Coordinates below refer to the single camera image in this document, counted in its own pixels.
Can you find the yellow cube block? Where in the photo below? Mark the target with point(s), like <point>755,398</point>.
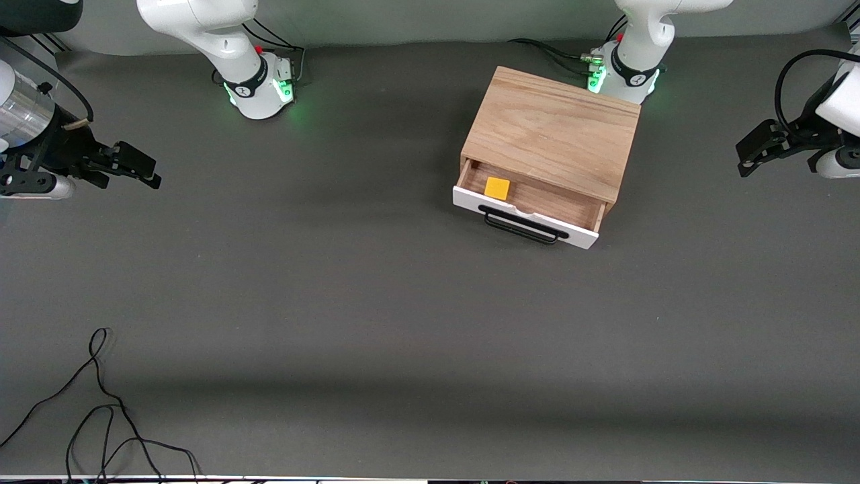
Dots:
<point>497,188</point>

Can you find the wooden drawer cabinet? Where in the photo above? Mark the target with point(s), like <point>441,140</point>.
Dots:
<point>551,128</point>

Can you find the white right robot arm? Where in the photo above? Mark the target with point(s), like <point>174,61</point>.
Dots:
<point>201,20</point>

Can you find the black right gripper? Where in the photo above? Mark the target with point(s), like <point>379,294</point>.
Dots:
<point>65,145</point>

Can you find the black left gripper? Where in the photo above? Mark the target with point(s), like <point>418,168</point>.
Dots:
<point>808,132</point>

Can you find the dark grey table cover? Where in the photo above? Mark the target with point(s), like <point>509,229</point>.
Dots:
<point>336,302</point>

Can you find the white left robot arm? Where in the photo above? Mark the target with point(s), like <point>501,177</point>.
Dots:
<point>638,27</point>

